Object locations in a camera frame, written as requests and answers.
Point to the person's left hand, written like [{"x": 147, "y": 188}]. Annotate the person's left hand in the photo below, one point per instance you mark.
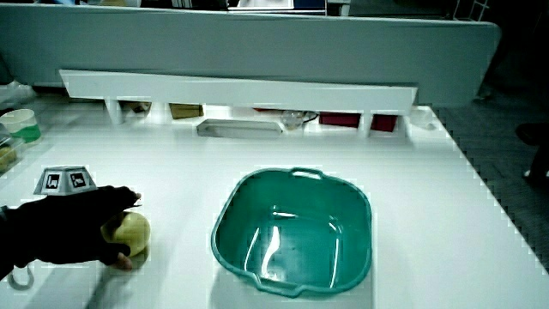
[{"x": 64, "y": 234}]

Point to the yellow-green apple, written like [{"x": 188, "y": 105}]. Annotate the yellow-green apple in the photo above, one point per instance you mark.
[{"x": 134, "y": 232}]

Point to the person's left forearm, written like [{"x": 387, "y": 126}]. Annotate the person's left forearm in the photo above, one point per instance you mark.
[{"x": 3, "y": 240}]

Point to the white desk shelf riser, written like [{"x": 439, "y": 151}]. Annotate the white desk shelf riser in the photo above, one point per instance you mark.
[{"x": 240, "y": 91}]

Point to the white desk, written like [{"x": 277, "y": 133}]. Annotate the white desk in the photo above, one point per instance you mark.
[{"x": 429, "y": 223}]

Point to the clear container with yellow item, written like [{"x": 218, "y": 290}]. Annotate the clear container with yellow item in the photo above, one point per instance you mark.
[{"x": 6, "y": 157}]

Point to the green and white paper cup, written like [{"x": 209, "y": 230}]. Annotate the green and white paper cup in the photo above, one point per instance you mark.
[{"x": 22, "y": 125}]

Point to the clear plastic bag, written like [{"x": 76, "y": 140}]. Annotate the clear plastic bag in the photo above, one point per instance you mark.
[{"x": 13, "y": 92}]

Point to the brown cardboard box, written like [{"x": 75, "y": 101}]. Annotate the brown cardboard box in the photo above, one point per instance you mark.
[{"x": 185, "y": 110}]

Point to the white rectangular tray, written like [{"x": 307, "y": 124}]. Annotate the white rectangular tray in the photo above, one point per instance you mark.
[{"x": 238, "y": 128}]

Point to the green plastic basin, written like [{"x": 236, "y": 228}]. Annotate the green plastic basin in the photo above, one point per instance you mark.
[{"x": 296, "y": 240}]

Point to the clear plastic object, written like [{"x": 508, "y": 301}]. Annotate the clear plastic object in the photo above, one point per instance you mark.
[{"x": 292, "y": 119}]

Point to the grey partition panel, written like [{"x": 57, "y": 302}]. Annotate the grey partition panel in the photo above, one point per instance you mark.
[{"x": 257, "y": 43}]

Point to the large dark red box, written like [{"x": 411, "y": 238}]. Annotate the large dark red box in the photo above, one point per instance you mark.
[{"x": 339, "y": 119}]

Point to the small dark red box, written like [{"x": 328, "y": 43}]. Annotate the small dark red box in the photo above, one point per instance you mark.
[{"x": 384, "y": 122}]

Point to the black chair base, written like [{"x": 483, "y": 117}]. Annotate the black chair base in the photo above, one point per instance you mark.
[{"x": 536, "y": 159}]

